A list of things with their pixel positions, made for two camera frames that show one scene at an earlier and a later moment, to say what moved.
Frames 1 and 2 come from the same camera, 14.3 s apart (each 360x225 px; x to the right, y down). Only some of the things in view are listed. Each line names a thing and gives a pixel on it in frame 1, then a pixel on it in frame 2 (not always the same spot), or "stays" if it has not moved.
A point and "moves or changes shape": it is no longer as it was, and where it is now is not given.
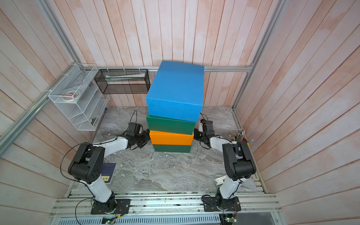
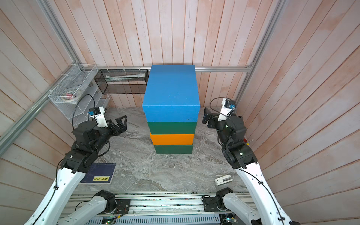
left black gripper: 147,137 → 123,128
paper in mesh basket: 110,77 stays
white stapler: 220,180 stays
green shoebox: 172,148 stays
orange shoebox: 169,138 stays
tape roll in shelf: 71,95 stays
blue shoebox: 176,91 moves or changes shape
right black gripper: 196,131 → 215,121
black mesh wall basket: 123,81 stays
